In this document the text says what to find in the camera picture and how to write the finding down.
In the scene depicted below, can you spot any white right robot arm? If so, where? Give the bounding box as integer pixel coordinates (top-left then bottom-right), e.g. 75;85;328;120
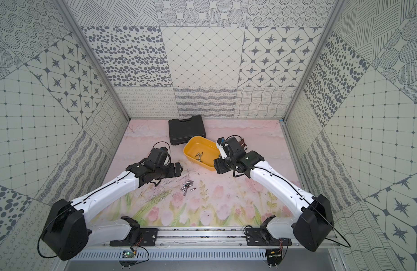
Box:
214;137;333;252

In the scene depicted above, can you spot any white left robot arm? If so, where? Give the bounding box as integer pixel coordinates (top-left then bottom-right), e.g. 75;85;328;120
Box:
39;147;183;261

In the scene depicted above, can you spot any yellow plastic storage box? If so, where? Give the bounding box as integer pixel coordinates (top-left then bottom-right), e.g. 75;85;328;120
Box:
183;136;220;171

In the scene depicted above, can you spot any pile of metal bits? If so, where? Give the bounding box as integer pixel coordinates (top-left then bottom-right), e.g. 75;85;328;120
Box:
181;180;196;196

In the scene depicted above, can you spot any black plastic tool case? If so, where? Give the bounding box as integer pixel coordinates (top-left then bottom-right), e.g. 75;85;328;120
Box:
168;115;206;146

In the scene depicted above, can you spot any small green circuit board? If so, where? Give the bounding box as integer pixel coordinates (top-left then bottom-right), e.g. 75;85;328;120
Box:
122;250;135;259

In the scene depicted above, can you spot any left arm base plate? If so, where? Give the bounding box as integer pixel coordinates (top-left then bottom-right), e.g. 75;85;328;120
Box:
109;216;159;247

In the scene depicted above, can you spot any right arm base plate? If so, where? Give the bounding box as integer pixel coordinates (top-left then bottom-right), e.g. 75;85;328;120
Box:
243;225;292;246

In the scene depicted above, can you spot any aluminium mounting rail frame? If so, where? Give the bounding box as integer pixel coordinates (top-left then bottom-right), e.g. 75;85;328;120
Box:
79;203;341;262

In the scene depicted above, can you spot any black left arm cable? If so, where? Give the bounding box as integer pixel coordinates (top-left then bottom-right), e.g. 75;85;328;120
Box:
37;171;131;259

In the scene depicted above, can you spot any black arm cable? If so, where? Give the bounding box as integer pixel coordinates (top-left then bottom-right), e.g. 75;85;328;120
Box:
37;171;131;259
259;165;351;248

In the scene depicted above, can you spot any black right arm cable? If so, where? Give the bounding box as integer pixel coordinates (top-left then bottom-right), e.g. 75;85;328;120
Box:
259;165;351;248

